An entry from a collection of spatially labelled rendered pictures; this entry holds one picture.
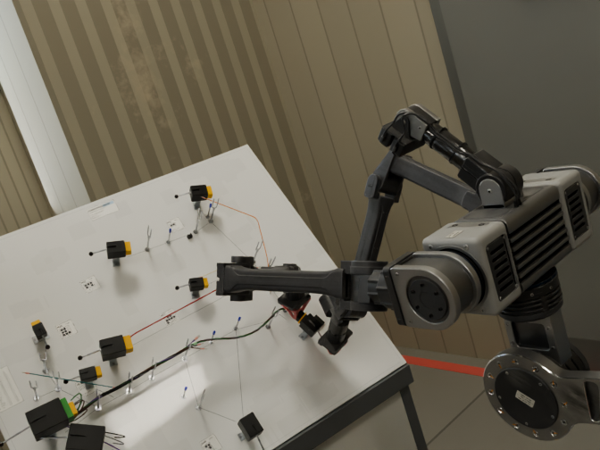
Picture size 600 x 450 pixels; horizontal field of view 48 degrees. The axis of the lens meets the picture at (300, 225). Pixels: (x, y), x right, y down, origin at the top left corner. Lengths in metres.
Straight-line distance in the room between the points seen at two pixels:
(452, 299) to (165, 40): 3.09
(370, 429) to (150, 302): 0.84
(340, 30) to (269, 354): 2.23
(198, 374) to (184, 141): 2.06
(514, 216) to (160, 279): 1.29
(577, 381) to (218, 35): 3.28
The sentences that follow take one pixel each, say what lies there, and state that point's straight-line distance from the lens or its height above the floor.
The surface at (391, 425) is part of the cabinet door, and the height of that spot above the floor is 0.68.
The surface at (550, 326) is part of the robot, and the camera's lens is 1.44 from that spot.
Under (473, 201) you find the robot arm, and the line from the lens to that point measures 1.70.
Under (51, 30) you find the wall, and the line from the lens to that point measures 3.75.
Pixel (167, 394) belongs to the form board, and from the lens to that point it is 2.10.
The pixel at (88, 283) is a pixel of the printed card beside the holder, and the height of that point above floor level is 1.47.
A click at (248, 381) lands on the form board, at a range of 2.14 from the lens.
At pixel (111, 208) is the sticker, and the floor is 1.65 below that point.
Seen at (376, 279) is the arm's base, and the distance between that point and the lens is 1.29.
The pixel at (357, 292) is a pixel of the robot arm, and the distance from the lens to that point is 1.35.
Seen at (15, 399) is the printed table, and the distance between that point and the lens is 2.11.
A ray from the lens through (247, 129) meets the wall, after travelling 4.20.
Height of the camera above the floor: 1.89
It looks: 12 degrees down
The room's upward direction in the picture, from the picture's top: 18 degrees counter-clockwise
